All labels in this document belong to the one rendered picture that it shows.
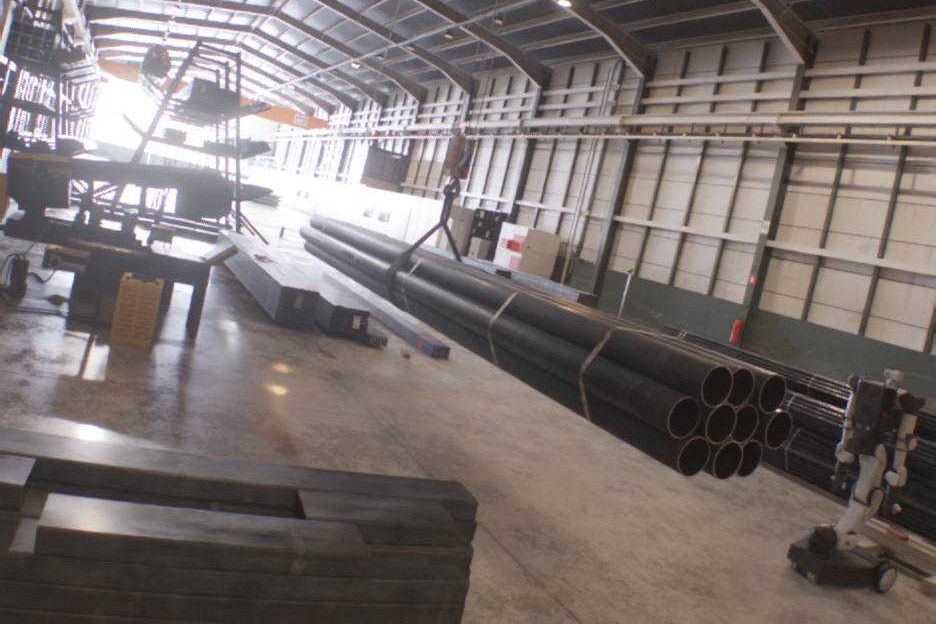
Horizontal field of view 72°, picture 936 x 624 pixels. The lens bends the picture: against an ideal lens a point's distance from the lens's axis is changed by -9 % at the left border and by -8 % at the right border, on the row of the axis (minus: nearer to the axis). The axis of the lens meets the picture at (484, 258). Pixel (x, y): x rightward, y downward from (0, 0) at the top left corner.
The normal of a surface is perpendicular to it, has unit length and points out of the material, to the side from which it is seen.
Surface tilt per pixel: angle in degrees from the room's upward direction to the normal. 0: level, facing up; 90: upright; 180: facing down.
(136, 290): 90
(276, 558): 90
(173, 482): 90
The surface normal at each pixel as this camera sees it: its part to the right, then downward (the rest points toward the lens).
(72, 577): 0.39, 0.13
